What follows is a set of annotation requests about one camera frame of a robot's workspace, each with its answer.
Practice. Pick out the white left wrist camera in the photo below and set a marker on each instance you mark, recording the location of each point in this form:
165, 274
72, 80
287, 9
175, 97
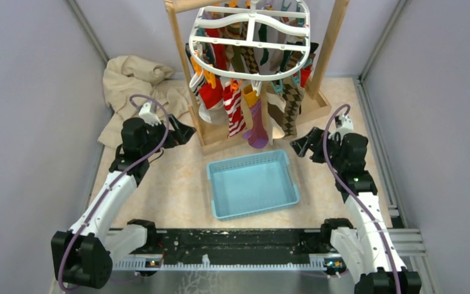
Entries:
148, 113

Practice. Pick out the red sock at right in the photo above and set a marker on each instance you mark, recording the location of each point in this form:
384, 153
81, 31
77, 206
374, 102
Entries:
304, 75

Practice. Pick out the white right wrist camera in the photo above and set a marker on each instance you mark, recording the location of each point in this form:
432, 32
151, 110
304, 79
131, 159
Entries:
343, 125

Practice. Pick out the red white striped sock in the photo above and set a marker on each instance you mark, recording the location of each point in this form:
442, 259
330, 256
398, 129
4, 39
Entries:
232, 104

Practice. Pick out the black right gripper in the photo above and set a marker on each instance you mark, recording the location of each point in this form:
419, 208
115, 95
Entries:
315, 137

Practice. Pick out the white hanger clip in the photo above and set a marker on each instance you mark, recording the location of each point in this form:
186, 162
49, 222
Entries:
256, 86

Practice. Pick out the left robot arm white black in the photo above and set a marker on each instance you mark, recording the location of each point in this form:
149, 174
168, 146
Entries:
84, 254

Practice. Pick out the teal hanger clip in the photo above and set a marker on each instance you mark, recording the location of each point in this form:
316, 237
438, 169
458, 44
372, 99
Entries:
277, 86

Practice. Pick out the red and cream sock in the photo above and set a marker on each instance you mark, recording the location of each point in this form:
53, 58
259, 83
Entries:
212, 108

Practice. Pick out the beige crumpled cloth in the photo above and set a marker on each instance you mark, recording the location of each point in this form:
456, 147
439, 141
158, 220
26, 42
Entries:
128, 75

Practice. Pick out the wooden hanger stand frame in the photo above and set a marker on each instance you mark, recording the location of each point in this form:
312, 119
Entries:
214, 138

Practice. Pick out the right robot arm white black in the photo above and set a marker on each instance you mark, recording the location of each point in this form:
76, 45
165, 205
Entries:
363, 241

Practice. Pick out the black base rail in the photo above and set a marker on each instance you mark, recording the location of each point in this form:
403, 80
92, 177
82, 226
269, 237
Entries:
201, 249

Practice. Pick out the cream brown patch sock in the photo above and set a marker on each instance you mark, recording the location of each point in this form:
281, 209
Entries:
275, 109

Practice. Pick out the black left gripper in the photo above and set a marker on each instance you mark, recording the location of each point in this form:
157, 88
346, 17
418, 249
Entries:
183, 135

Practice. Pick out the white plastic sock hanger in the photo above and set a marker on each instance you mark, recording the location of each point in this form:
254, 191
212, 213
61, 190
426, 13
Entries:
291, 23

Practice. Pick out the light blue plastic basket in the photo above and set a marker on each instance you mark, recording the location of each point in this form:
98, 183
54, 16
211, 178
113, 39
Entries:
250, 185

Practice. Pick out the maroon purple yellow sock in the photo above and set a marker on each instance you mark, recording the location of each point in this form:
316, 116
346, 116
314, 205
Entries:
257, 136

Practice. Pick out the brown green argyle sock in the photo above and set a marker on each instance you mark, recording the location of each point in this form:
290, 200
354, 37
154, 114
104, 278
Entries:
293, 97

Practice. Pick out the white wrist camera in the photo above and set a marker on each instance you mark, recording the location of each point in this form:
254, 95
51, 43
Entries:
148, 113
343, 125

